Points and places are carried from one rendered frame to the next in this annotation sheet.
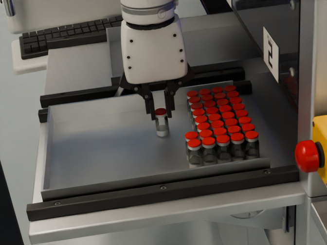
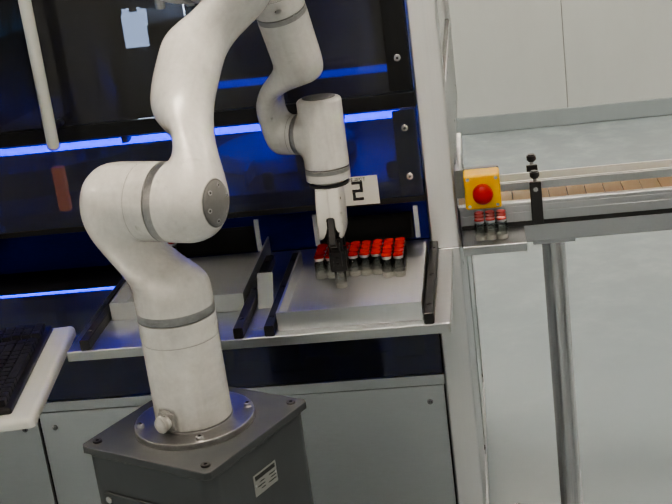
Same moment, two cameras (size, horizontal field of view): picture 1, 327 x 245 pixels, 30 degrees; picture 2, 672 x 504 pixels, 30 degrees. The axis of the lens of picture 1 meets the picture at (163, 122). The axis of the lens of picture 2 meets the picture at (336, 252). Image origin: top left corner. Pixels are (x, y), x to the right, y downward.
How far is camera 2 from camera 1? 2.29 m
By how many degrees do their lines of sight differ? 71
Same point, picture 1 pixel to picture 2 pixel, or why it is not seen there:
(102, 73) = not seen: hidden behind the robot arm
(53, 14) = not seen: outside the picture
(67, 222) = (443, 311)
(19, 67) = (32, 415)
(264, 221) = not seen: hidden behind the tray
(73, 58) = (133, 334)
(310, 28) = (441, 126)
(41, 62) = (36, 400)
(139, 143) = (349, 294)
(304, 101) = (439, 180)
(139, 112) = (295, 296)
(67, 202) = (431, 300)
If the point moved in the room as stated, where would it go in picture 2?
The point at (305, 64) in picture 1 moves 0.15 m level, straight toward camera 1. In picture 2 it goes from (436, 154) to (509, 153)
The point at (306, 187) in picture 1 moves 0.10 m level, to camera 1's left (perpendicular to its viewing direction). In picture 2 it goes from (454, 241) to (451, 257)
